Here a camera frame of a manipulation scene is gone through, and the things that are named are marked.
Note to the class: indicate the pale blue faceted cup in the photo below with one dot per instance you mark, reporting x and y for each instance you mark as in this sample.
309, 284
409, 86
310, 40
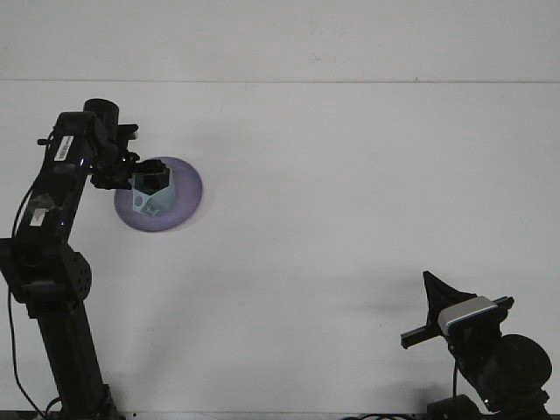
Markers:
162, 201

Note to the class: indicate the pale purple round plate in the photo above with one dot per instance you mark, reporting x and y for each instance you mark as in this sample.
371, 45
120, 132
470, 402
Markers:
188, 192

